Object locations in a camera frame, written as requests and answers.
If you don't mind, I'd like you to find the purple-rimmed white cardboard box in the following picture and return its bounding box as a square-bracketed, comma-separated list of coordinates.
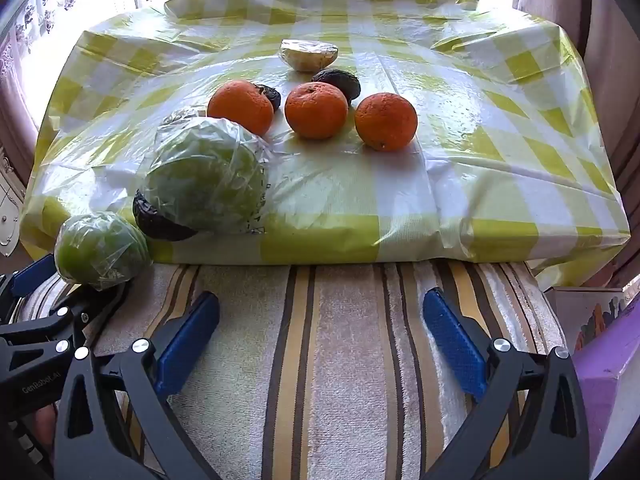
[542, 277, 640, 480]

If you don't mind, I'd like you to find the flowered lace curtain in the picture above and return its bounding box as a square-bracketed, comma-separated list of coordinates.
[0, 0, 143, 91]

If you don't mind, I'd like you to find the dark wrinkled fruit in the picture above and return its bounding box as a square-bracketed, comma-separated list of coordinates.
[311, 69, 362, 102]
[132, 189, 198, 242]
[252, 84, 282, 112]

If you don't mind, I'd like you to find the small green fruit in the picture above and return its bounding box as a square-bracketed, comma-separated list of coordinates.
[54, 211, 152, 291]

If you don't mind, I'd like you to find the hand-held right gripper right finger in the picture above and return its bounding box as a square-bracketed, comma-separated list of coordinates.
[422, 287, 588, 480]

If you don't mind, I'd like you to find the orange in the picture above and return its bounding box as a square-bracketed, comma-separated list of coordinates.
[207, 80, 275, 137]
[284, 81, 349, 140]
[354, 92, 418, 152]

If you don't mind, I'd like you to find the white cabinet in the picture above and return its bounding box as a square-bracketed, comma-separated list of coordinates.
[0, 145, 27, 261]

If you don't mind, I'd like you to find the person's left hand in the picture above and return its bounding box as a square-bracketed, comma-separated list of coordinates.
[36, 402, 57, 446]

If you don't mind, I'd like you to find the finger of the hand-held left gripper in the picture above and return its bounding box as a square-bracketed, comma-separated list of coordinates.
[0, 281, 133, 361]
[0, 254, 57, 311]

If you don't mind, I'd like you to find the yellow checked plastic tablecloth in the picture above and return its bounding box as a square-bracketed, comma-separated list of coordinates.
[20, 0, 632, 291]

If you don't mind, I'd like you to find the large green fruit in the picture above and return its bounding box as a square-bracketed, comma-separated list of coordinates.
[141, 116, 271, 235]

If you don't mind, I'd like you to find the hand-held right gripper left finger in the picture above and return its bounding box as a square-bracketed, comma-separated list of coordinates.
[52, 290, 223, 480]

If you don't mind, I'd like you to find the cut fruit half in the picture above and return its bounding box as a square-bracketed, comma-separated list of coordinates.
[279, 38, 340, 71]

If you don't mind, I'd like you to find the striped beige towel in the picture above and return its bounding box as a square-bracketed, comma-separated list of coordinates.
[15, 257, 568, 480]

